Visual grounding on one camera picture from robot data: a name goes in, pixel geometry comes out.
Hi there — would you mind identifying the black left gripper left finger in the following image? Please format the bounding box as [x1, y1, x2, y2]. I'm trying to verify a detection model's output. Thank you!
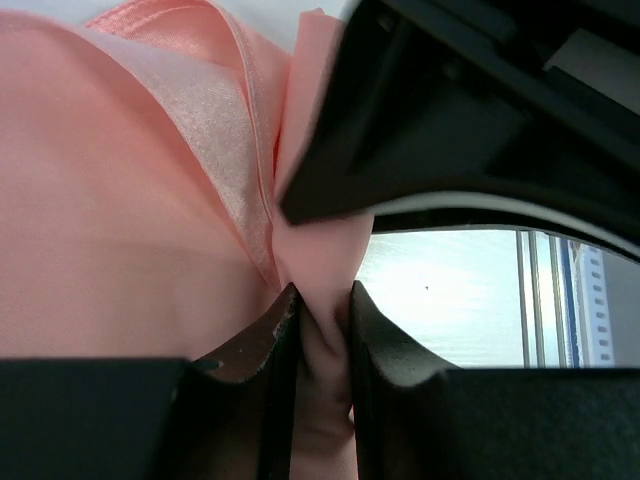
[1, 286, 300, 479]

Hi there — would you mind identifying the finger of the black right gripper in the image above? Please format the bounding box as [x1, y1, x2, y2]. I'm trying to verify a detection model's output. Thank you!
[277, 0, 640, 264]

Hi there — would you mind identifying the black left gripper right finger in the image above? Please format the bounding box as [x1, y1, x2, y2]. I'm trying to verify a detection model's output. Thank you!
[350, 283, 639, 479]

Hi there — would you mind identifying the pink satin napkin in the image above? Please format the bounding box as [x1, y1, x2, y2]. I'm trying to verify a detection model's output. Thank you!
[1, 1, 373, 479]

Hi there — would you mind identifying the aluminium front rail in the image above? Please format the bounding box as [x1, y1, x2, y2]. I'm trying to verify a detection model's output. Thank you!
[515, 230, 582, 368]

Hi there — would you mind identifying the white slotted cable duct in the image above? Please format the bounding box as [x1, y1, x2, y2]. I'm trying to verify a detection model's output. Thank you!
[574, 245, 639, 368]

